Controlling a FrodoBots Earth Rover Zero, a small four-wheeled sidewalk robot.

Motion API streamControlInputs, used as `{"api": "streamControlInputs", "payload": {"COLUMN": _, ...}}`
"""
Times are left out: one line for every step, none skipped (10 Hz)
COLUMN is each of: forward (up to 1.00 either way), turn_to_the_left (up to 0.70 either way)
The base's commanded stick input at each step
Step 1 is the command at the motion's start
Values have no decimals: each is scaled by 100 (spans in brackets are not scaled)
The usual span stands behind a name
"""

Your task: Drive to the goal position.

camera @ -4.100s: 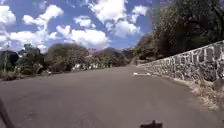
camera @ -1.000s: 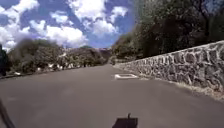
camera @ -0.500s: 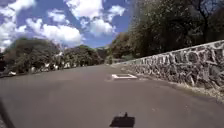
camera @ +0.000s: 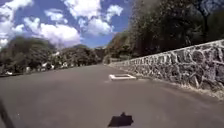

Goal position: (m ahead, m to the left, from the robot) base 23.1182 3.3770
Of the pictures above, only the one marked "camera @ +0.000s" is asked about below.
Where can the grey asphalt road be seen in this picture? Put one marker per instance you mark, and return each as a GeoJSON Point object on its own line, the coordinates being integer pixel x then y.
{"type": "Point", "coordinates": [76, 96]}

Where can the row of trees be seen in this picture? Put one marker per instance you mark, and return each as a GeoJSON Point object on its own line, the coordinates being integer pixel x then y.
{"type": "Point", "coordinates": [36, 55]}

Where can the trees behind stone wall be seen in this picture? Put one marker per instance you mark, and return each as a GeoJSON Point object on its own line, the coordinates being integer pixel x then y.
{"type": "Point", "coordinates": [166, 23]}

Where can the grey stone wall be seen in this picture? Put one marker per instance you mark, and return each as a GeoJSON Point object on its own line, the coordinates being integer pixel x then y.
{"type": "Point", "coordinates": [186, 65]}

